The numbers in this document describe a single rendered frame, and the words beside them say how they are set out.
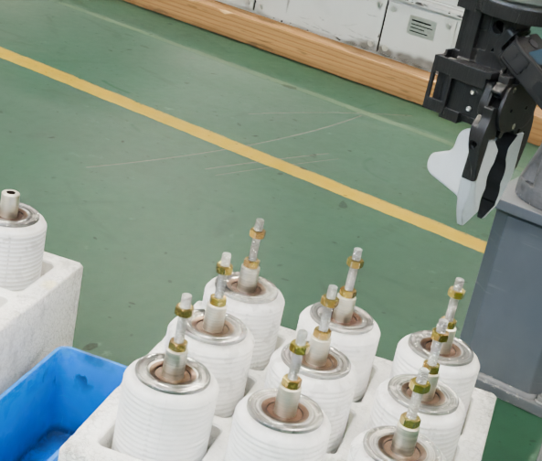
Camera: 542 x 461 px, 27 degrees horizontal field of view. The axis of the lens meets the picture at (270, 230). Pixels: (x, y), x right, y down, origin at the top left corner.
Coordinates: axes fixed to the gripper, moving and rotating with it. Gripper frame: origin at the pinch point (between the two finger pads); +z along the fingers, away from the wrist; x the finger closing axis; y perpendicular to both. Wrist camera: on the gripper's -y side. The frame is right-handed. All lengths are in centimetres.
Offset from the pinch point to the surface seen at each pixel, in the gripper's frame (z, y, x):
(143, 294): 46, 65, -28
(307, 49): 42, 151, -180
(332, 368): 21.1, 9.4, 4.4
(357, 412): 28.4, 8.6, -2.0
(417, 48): 33, 121, -191
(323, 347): 18.9, 10.6, 5.1
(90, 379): 37, 40, 8
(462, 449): 28.3, -2.8, -6.0
